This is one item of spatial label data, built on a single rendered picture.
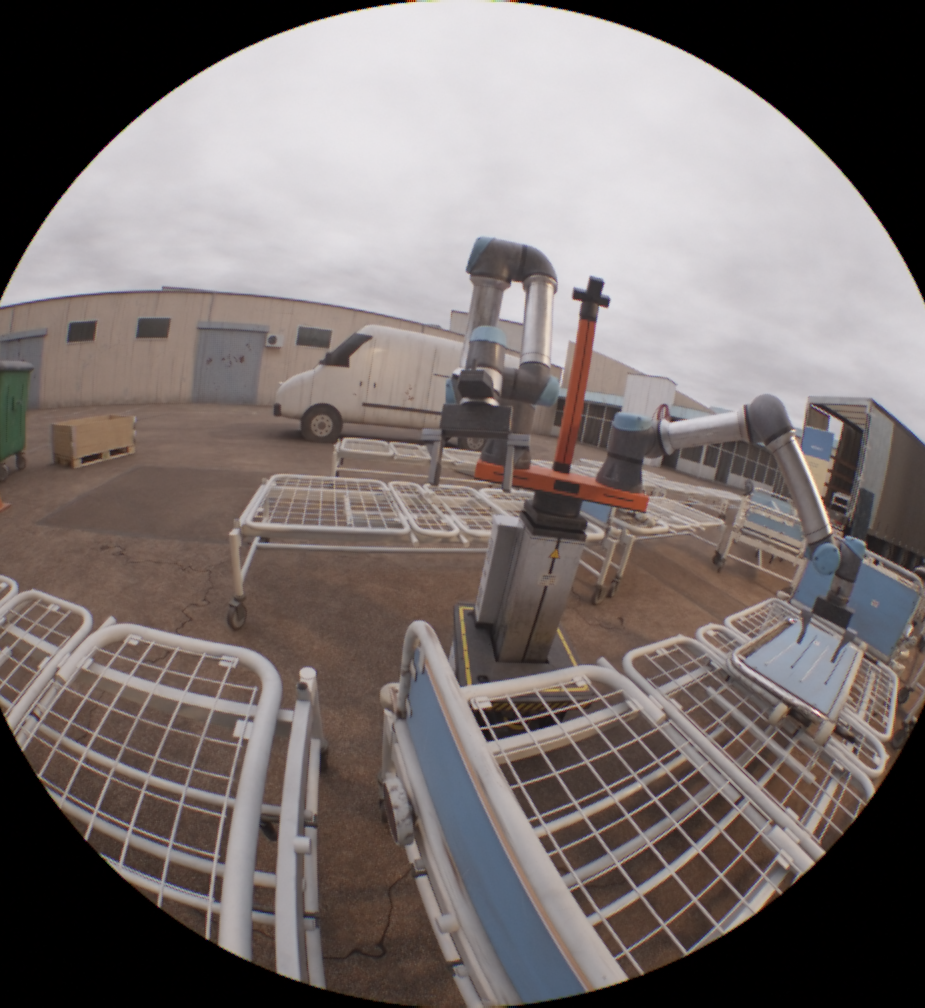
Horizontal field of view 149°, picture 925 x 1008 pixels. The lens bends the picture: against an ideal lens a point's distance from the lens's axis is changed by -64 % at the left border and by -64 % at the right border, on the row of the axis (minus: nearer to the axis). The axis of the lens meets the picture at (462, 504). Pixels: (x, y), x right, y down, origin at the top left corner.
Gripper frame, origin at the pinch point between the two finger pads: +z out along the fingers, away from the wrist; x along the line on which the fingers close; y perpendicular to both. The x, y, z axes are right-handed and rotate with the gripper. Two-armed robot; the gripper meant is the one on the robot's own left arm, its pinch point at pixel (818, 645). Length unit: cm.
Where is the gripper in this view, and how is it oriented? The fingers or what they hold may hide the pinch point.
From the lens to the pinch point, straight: 121.9
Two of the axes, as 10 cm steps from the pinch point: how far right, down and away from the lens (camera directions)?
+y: 9.4, 0.6, 3.5
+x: -3.3, -2.3, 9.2
